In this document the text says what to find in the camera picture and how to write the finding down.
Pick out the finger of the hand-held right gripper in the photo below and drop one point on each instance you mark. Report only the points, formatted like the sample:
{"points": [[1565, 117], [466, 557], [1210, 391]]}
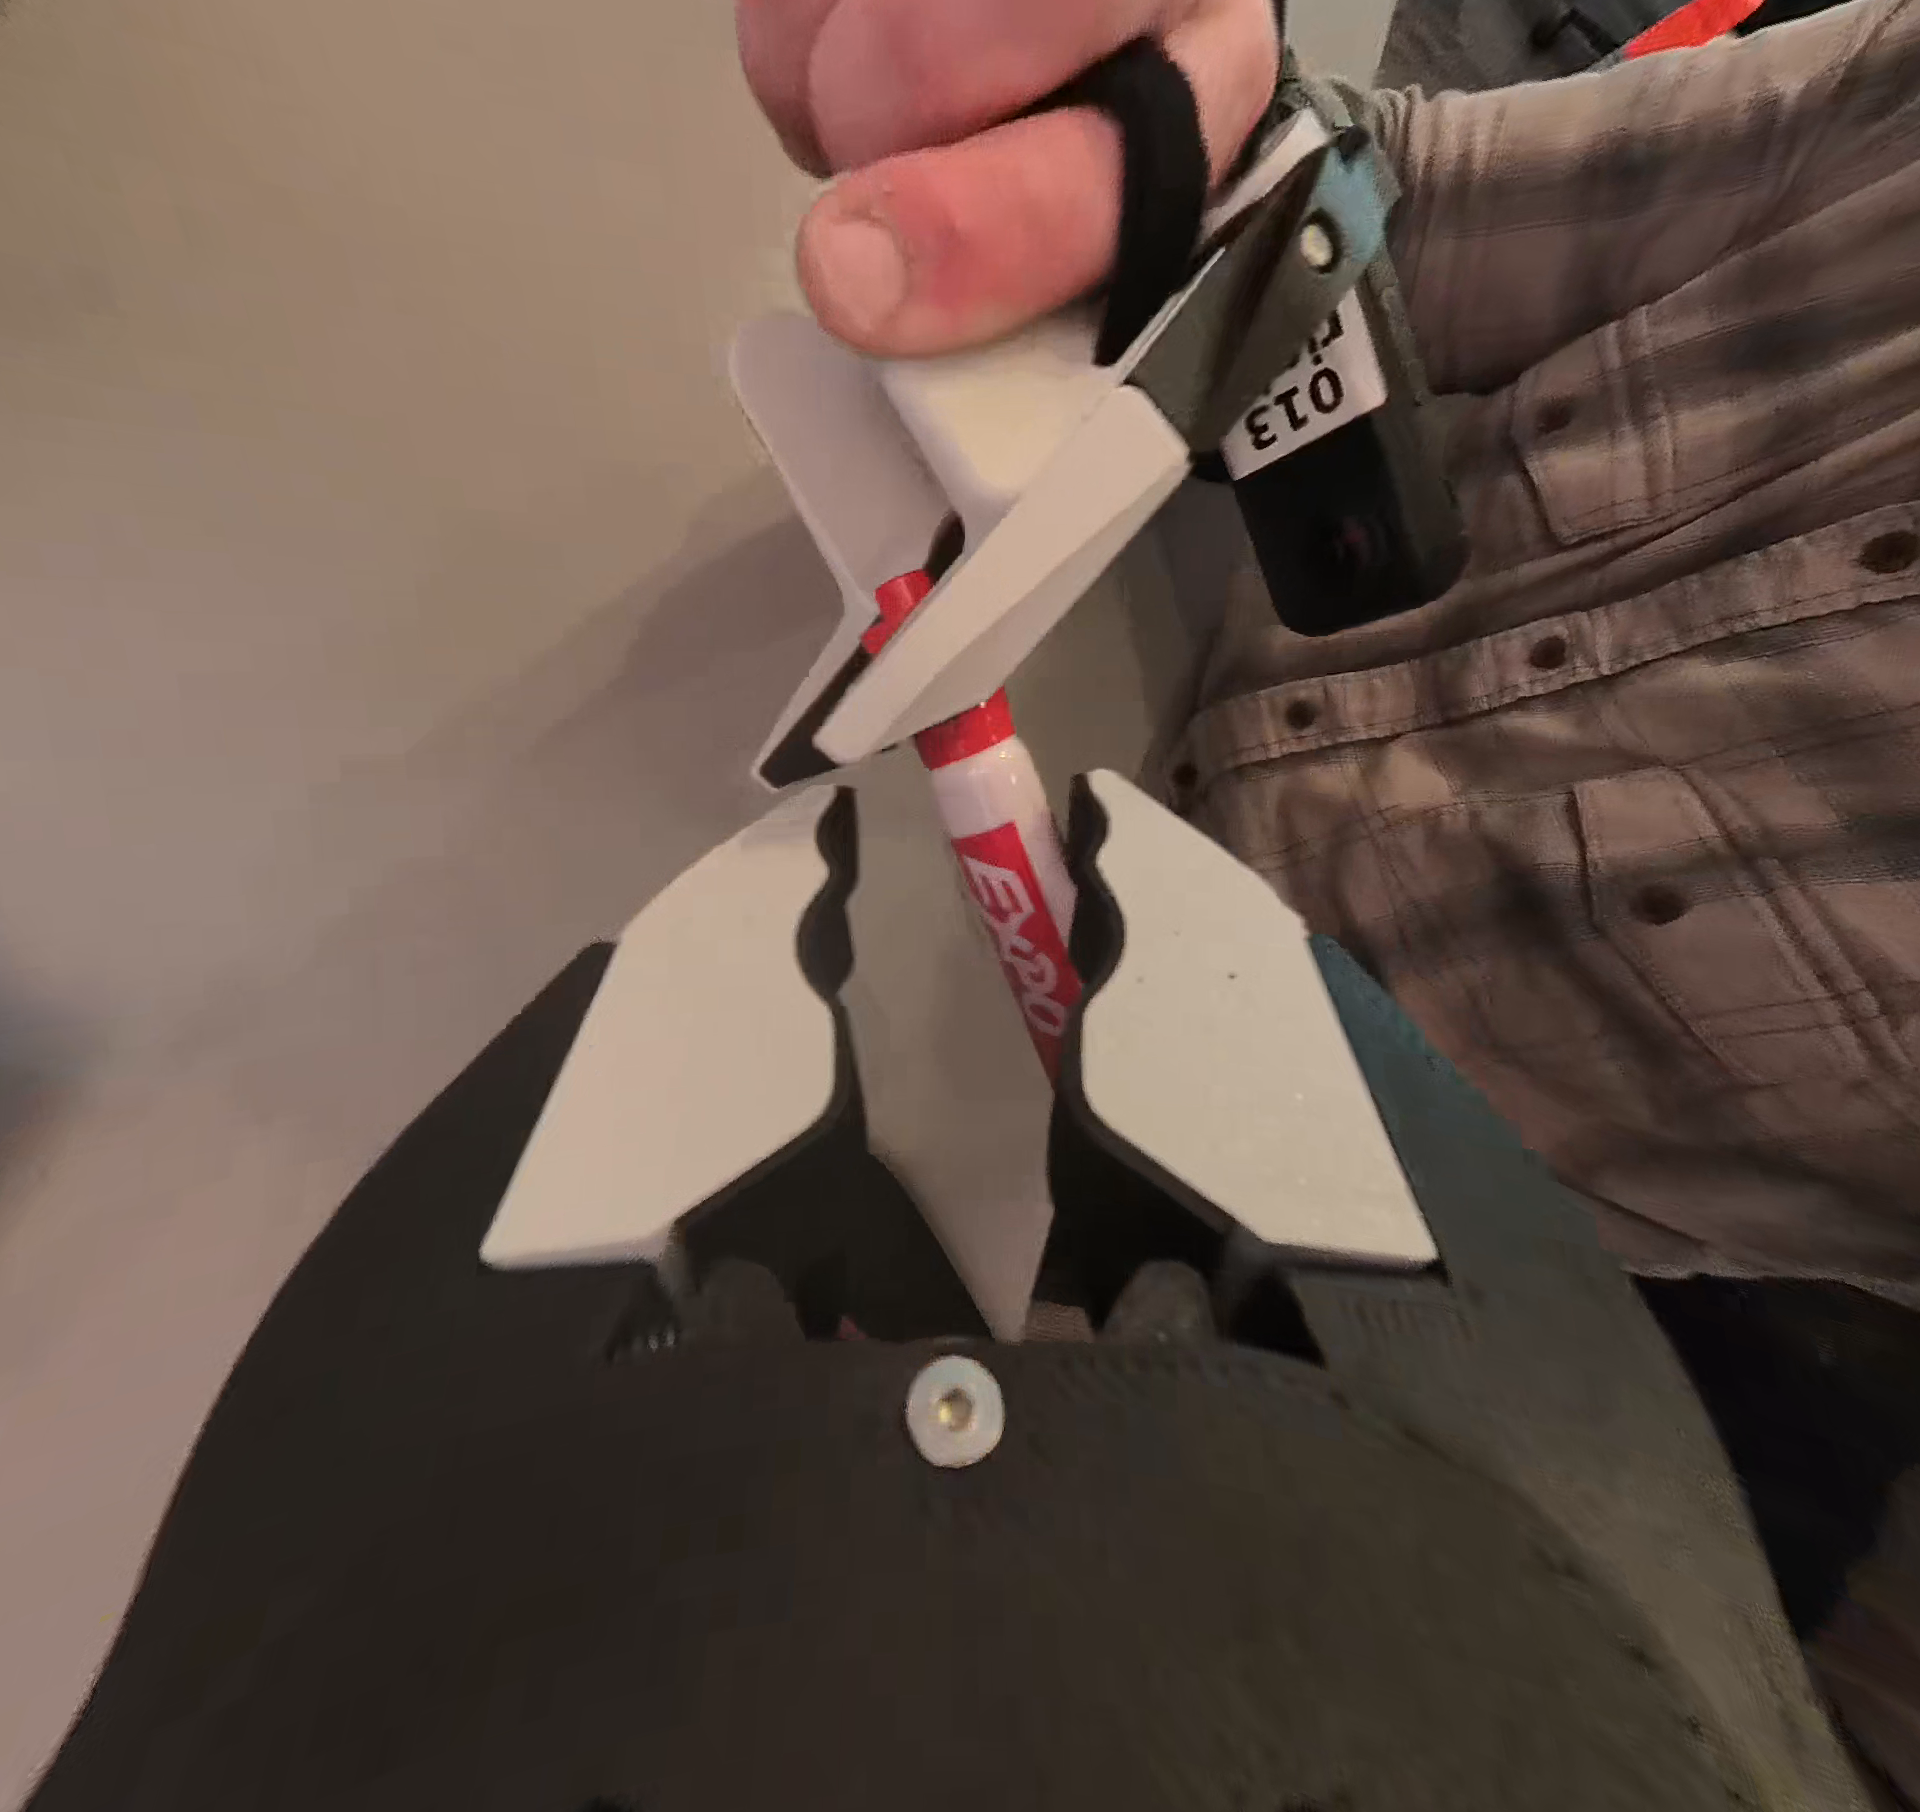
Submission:
{"points": [[1050, 552], [818, 447]]}

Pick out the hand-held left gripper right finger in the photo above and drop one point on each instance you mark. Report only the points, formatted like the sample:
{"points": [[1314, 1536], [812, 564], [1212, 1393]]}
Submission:
{"points": [[1245, 1064]]}

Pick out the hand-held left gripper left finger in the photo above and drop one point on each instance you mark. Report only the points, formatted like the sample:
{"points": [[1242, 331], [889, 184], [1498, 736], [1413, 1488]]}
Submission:
{"points": [[674, 1064]]}

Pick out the red and white marker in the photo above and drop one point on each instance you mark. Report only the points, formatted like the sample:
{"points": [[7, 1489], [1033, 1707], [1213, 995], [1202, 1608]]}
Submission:
{"points": [[1004, 867]]}

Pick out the person's right forearm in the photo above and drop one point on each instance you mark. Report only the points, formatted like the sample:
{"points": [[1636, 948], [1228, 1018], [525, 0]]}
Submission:
{"points": [[1650, 192]]}

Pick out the person's right hand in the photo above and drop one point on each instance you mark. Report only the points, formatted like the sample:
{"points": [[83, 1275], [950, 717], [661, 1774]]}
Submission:
{"points": [[961, 27]]}

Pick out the person's plaid shirt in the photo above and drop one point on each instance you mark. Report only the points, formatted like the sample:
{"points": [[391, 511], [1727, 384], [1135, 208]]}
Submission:
{"points": [[1502, 867]]}

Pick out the orange red tag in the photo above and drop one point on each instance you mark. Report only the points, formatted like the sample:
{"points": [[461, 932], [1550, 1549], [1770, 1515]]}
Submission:
{"points": [[1695, 13]]}

